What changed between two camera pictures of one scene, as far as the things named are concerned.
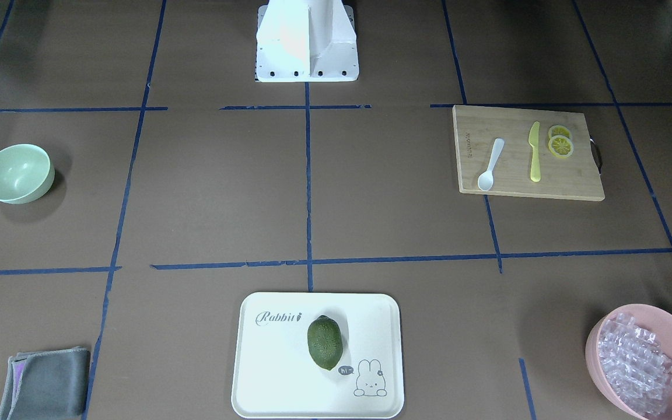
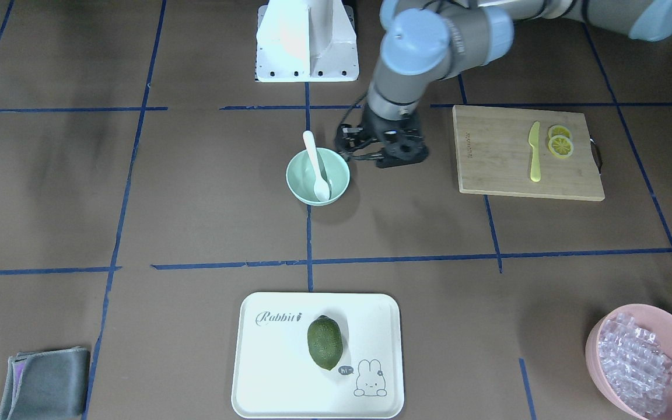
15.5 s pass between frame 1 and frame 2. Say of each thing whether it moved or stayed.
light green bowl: moved
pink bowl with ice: stayed
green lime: stayed
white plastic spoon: moved
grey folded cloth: stayed
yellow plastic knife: stayed
